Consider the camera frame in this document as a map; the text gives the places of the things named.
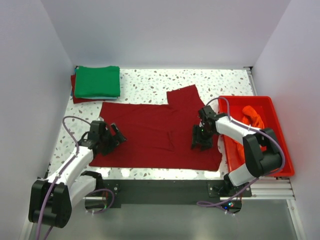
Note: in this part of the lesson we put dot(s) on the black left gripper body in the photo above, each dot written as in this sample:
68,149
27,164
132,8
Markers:
113,141

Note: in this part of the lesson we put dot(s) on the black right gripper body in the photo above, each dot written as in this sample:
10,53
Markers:
202,138

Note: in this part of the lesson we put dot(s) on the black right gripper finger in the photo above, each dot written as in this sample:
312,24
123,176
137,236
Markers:
195,142
205,145

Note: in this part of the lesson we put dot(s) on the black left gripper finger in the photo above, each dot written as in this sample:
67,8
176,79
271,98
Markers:
114,129
119,138

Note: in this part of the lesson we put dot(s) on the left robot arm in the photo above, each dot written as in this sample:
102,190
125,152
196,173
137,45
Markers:
52,199

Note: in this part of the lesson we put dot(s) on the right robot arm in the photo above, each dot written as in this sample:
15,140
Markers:
236,130

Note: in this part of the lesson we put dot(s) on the folded green t shirt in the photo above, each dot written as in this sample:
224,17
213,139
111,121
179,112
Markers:
97,81

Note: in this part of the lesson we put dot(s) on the crumpled orange t shirt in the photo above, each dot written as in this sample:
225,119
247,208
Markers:
252,120

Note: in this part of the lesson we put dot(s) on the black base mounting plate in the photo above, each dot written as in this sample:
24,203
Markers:
159,192

